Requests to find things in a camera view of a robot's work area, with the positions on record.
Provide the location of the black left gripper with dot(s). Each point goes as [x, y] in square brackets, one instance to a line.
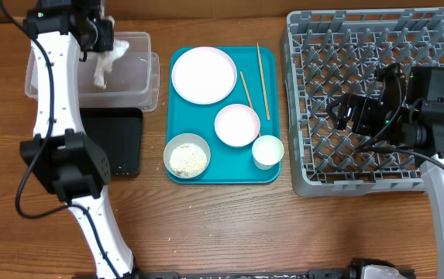
[106, 27]

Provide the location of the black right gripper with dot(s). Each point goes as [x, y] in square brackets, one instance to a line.
[363, 108]

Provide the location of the white napkin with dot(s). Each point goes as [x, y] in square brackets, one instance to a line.
[106, 60]

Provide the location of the white paper cup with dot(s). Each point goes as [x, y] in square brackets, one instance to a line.
[267, 151]

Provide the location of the small grey rice bowl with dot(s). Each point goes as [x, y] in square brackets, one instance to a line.
[180, 139]

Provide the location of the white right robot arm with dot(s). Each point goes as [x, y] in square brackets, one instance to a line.
[407, 118]

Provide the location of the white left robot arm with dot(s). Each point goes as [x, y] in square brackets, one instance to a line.
[60, 155]

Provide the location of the grey dishwasher rack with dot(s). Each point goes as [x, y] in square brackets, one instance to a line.
[365, 94]

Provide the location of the clear plastic bin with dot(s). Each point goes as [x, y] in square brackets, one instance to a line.
[138, 42]

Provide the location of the black tray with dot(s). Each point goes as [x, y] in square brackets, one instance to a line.
[119, 132]

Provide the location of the white bowl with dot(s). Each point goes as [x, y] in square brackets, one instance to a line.
[236, 125]

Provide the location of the wooden chopstick right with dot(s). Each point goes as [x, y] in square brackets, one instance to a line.
[263, 83]

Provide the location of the wooden chopstick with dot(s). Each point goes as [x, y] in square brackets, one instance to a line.
[250, 100]
[263, 83]

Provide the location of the wooden chopstick left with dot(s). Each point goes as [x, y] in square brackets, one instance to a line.
[250, 100]

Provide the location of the teal serving tray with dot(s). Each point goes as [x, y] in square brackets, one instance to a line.
[222, 102]

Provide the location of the large white plate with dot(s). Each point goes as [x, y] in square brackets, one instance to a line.
[204, 75]

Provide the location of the pile of rice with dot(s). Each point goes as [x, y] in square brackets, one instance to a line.
[188, 160]

